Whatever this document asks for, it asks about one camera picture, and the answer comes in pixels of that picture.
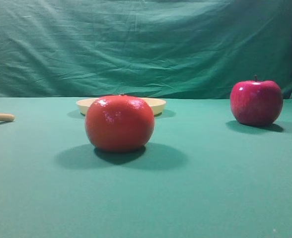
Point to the red apple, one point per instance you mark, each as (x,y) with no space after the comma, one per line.
(255,102)

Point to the yellow plate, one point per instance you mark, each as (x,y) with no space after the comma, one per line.
(157,105)

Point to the green backdrop cloth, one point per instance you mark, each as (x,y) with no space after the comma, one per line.
(184,49)

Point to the green table cloth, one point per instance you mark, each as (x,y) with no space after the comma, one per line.
(202,175)

